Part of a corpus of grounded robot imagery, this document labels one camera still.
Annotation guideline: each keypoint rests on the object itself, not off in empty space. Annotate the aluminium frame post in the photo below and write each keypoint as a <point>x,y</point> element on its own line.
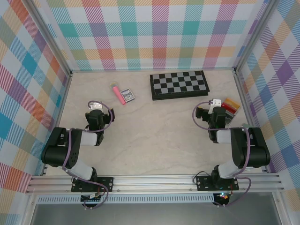
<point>54,39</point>
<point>252,35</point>

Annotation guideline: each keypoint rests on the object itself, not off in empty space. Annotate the small circuit board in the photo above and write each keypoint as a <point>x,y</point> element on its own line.
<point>92,198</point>
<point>222,196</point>

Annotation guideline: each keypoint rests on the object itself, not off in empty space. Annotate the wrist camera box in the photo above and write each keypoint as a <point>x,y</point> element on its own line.
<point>96,106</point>
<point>216,102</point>

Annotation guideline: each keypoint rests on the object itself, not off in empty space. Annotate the pink toy microphone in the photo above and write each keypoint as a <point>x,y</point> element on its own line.
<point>116,92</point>

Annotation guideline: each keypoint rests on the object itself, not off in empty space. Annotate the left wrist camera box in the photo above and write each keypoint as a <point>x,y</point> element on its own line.
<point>96,106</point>

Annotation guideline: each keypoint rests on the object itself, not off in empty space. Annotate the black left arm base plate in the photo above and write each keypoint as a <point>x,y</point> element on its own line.
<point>105,184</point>

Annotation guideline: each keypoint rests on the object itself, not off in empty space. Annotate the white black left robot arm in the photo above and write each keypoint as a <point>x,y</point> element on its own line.
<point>58,150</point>

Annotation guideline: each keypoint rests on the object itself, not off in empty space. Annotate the aluminium frame rail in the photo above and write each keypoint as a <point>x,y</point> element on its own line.
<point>243,93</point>
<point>62,105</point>

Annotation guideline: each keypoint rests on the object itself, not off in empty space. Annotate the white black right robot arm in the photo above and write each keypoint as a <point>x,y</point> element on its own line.
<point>255,150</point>

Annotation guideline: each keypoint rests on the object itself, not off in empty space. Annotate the black VIP card stack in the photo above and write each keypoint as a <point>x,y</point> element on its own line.
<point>229,117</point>

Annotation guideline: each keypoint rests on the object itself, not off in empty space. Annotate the red card stack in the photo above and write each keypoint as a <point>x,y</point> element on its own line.
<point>230,109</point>

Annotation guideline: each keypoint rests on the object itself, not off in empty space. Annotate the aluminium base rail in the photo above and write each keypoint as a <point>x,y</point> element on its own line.
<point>152,182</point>

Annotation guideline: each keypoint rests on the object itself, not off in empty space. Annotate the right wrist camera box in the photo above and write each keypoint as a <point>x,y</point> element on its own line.
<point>216,102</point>

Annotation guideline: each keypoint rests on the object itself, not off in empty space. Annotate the clear acrylic card stand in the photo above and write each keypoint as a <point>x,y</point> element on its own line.
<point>235,114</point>

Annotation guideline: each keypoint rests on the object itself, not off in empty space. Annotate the blue playing card box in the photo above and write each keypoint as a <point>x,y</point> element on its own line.
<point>127,95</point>

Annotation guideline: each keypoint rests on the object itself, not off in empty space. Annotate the black grey folding chessboard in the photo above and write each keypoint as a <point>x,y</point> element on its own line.
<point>179,84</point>

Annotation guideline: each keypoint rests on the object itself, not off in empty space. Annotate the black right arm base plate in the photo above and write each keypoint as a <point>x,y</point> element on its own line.
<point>204,182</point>

